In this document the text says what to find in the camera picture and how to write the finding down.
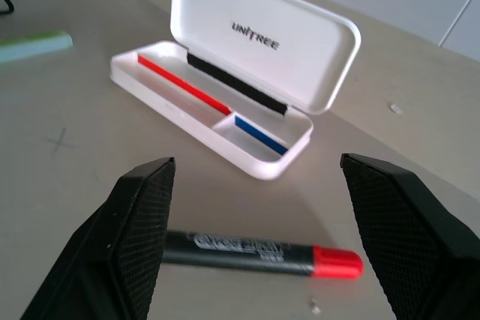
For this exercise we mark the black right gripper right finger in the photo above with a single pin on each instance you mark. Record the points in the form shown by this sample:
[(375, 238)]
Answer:
[(408, 237)]

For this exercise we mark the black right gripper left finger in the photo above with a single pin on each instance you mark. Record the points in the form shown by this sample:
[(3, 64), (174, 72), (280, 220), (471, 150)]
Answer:
[(123, 245)]

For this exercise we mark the green and white eraser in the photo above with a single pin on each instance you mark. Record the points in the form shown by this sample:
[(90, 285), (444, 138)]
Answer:
[(33, 46)]

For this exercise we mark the black marker with red cap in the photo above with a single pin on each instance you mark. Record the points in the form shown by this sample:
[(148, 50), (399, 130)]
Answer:
[(262, 256)]

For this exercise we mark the white rectangular box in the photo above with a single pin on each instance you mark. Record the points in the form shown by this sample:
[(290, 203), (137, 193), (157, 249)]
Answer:
[(240, 5)]

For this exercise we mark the small white paper scrap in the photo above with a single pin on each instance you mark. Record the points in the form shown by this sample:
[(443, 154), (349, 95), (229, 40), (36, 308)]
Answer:
[(315, 305), (395, 108)]

